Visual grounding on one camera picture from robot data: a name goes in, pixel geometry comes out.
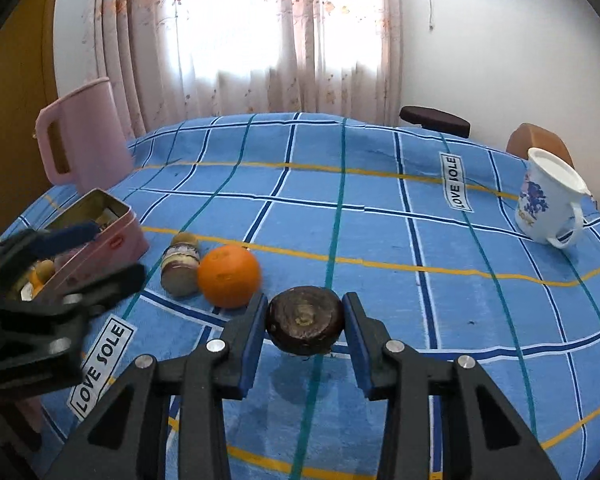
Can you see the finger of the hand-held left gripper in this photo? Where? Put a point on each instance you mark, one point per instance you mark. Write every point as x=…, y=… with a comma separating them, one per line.
x=72, y=236
x=115, y=285

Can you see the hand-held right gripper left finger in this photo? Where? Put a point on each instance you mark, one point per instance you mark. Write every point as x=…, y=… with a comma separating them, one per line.
x=252, y=345

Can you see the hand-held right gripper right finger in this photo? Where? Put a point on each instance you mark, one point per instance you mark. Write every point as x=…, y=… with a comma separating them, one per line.
x=360, y=345

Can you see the pink metal tin box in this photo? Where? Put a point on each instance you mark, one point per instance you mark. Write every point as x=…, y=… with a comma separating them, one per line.
x=115, y=245

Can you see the medium orange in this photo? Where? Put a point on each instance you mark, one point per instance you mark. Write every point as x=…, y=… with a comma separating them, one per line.
x=36, y=287

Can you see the dark mangosteen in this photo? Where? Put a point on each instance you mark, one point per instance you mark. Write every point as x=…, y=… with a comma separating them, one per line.
x=305, y=317

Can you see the small glass jar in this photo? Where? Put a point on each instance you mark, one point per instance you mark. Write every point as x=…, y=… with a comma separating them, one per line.
x=180, y=267

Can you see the large orange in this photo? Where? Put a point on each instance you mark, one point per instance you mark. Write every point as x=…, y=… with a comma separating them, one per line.
x=227, y=275

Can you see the brown kiwi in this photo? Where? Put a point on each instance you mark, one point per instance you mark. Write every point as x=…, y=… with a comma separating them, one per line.
x=184, y=238

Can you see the pink electric kettle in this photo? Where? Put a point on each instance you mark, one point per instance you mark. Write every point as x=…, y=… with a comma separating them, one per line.
x=95, y=130

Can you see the blue plaid tablecloth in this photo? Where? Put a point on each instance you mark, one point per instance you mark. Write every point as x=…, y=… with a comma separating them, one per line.
x=380, y=210

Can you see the wooden door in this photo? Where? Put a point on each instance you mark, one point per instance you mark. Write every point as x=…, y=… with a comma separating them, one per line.
x=15, y=110

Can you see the white mug with blue print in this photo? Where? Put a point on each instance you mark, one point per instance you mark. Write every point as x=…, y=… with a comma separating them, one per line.
x=540, y=200

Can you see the dark round stool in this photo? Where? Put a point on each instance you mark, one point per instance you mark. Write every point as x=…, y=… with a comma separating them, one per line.
x=435, y=119

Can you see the sheer floral curtain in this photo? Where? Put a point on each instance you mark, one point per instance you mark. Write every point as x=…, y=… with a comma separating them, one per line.
x=230, y=35

